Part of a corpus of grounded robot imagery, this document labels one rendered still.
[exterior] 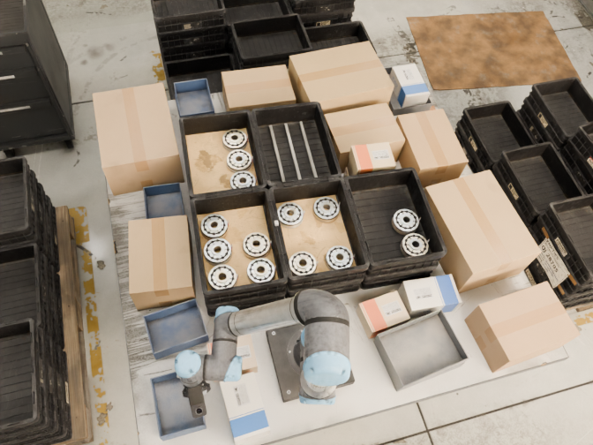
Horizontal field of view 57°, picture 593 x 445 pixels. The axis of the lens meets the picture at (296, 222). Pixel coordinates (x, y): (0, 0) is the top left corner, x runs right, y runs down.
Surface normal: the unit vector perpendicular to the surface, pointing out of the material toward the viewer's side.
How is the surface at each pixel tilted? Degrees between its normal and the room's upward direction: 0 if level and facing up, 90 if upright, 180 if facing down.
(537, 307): 0
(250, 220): 0
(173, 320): 0
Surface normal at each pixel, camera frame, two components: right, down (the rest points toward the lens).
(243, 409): 0.07, -0.50
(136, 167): 0.27, 0.84
